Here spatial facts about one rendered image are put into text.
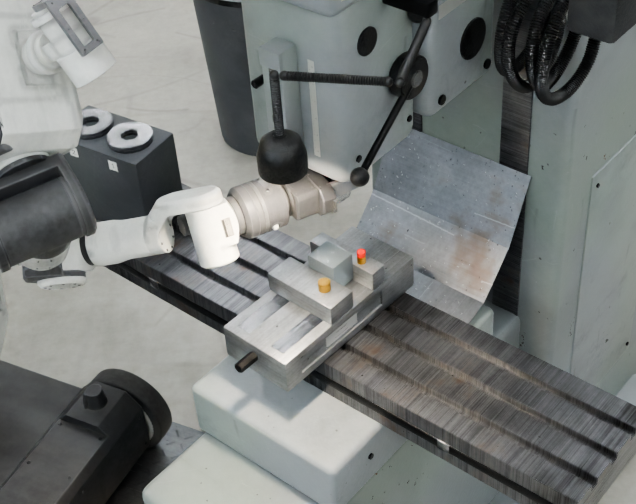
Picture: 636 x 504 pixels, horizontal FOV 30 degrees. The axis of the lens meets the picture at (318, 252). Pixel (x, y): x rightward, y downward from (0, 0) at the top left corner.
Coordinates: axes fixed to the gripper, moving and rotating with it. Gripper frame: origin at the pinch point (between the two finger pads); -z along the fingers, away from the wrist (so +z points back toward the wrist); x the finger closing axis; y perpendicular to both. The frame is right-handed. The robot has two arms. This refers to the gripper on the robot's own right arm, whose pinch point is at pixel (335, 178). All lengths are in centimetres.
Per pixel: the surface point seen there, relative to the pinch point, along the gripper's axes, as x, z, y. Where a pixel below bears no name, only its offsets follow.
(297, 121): -5.6, 8.9, -17.8
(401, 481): -17, -2, 63
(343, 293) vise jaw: -5.5, 2.5, 20.5
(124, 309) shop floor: 123, 9, 125
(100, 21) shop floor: 293, -48, 124
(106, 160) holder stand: 46, 25, 15
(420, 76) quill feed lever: -10.3, -9.9, -21.7
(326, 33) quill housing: -10.4, 5.8, -34.2
